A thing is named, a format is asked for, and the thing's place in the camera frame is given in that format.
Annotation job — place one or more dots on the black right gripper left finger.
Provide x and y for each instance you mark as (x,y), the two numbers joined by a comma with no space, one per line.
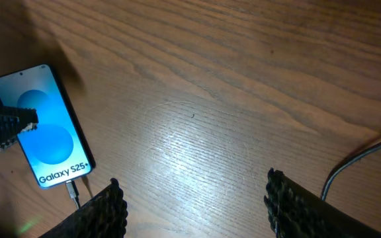
(103,216)

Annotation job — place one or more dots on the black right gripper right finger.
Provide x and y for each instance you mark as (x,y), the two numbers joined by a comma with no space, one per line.
(295,212)

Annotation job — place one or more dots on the blue smartphone lit screen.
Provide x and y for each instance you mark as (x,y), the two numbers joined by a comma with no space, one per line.
(56,149)

